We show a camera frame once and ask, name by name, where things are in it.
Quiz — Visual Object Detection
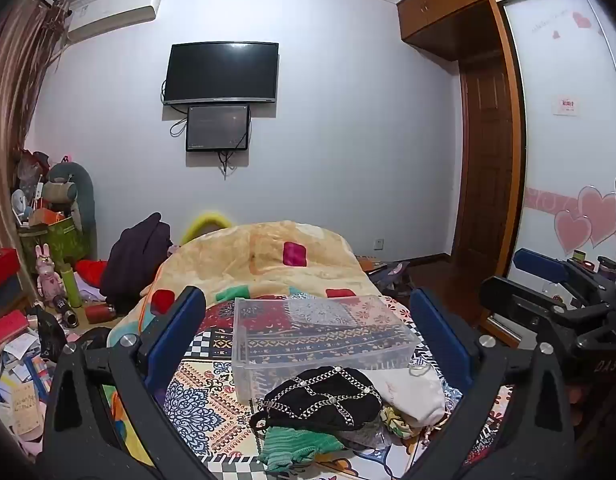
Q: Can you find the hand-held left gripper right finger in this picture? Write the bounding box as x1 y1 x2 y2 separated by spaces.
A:
402 287 583 480

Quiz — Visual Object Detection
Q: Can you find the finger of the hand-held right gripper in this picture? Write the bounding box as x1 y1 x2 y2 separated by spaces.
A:
479 276 596 341
513 248 609 306

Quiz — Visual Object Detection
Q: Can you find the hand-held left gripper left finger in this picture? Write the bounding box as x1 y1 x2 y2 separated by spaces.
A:
39 285 209 480

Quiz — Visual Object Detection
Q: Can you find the cream white soft cloth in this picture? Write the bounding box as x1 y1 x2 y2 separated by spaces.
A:
379 357 447 430

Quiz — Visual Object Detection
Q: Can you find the clear plastic storage box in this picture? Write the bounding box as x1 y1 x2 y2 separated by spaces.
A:
231 295 423 405

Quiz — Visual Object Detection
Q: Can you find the black hat with silver chains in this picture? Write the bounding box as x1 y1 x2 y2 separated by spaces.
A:
249 366 385 435

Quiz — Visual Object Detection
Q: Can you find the green knitted cloth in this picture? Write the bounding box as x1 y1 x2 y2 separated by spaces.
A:
257 425 347 474

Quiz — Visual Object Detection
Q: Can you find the colourful patterned bed sheet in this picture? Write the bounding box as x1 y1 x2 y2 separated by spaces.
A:
102 294 516 480

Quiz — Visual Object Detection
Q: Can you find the red cup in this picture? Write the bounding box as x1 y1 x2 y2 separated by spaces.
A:
84 303 116 325

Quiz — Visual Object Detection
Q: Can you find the purple bag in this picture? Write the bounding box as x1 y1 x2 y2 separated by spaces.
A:
365 260 413 306

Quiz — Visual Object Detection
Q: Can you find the dark purple jacket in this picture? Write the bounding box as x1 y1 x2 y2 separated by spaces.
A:
99 212 175 307

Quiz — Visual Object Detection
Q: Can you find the floral yellow green cloth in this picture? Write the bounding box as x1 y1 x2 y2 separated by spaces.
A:
380 404 425 441

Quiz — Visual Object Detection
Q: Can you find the red cushion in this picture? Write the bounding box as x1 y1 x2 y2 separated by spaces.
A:
74 258 109 286

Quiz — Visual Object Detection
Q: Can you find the white heart-print wardrobe door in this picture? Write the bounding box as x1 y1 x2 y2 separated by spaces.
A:
490 0 616 313

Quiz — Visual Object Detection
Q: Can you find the yellow patchwork blanket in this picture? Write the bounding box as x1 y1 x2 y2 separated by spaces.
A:
109 219 385 347

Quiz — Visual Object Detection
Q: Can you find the black cylinder tube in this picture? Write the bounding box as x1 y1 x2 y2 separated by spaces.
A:
51 293 81 330

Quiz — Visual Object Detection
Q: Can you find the brown wooden door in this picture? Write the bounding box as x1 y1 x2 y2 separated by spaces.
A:
450 54 520 267

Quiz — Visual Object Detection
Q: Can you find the green bottle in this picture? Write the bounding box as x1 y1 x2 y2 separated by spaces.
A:
60 262 84 309

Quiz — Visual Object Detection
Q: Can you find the grey mesh cloth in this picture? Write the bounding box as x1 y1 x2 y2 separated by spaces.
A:
337 417 395 450

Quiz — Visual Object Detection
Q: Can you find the pink bunny doll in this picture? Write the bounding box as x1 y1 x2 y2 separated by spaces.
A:
34 243 67 307

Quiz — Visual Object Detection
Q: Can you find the green storage box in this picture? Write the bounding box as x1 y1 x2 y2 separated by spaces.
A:
18 214 92 269

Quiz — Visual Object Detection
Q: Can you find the pink door sticker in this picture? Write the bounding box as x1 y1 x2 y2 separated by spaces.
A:
553 94 582 116

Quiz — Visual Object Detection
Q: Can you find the pile of papers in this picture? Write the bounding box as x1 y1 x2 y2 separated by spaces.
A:
0 330 59 457

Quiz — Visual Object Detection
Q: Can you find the red book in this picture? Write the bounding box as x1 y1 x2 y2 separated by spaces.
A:
0 309 29 349

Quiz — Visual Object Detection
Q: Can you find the grey green plush toy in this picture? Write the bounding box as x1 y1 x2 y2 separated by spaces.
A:
40 156 96 247

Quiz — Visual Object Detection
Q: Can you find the red box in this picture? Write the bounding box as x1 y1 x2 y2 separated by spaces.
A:
0 247 24 295

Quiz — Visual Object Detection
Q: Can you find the brown striped curtain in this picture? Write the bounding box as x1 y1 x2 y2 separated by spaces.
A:
0 0 72 266

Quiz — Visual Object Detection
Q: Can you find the wooden overhead cabinet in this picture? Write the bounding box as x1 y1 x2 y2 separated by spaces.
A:
396 0 581 62

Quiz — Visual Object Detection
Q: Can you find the white air conditioner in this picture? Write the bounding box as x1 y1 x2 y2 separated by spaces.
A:
26 0 165 44

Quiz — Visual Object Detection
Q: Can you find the black monitor cable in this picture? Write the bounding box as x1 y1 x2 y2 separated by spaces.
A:
217 149 251 180

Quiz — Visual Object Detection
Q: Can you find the black television cable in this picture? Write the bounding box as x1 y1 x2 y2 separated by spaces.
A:
160 79 189 138

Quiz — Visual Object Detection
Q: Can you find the small black wall monitor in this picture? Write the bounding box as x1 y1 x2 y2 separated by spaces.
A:
185 103 252 153

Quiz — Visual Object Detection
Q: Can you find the black wall television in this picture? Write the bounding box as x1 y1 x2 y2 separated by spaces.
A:
163 41 280 106

